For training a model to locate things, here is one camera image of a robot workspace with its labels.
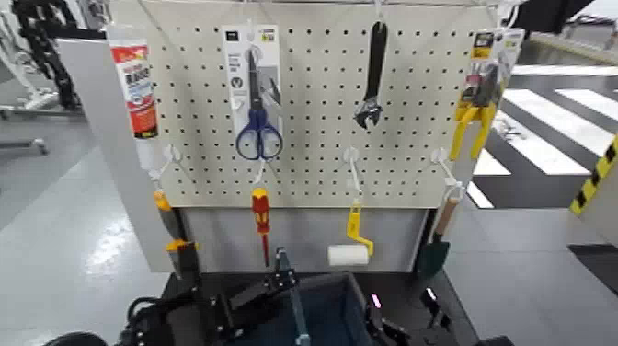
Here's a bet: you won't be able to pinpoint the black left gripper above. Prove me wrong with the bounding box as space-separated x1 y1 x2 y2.
192 268 298 346

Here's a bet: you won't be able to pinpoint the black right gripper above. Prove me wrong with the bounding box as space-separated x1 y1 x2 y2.
365 288 453 346

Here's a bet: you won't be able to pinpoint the teal plastic crate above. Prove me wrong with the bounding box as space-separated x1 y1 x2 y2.
276 246 379 346

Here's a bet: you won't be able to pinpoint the grey pegboard stand panel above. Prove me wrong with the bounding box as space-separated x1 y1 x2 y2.
56 37 436 274

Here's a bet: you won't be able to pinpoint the red yellow screwdriver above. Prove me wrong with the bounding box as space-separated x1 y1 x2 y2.
250 187 271 269

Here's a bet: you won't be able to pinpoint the grey yellow black hand tool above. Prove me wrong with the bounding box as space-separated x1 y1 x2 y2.
153 190 202 291

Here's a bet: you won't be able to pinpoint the beige perforated pegboard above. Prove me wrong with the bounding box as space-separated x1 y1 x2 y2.
142 0 498 210

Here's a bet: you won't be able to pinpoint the blue scissors on card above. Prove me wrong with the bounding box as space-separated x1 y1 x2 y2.
221 24 285 162

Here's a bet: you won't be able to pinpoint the white sealant tube red label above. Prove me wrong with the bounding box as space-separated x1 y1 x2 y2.
106 24 165 171

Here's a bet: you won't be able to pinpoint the black adjustable wrench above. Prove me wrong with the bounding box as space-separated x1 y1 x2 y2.
353 19 389 131

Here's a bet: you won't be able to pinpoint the yellow black hazard striped barrier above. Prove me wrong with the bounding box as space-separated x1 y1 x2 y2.
568 134 618 217

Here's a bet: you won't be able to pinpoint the wooden handled green trowel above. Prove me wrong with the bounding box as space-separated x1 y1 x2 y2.
416 192 461 283

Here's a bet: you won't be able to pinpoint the yellow handled white paint roller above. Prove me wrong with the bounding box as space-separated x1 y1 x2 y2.
326 200 376 268

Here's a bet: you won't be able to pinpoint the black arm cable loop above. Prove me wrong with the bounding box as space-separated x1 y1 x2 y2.
125 295 166 336

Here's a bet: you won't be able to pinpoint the yellow handled pliers in package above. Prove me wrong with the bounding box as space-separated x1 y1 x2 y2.
449 28 525 163

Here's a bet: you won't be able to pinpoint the white metal frame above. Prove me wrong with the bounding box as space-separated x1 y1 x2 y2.
0 9 62 123

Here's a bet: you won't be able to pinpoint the black cable carrier chain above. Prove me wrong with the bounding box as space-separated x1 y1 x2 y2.
10 0 82 112

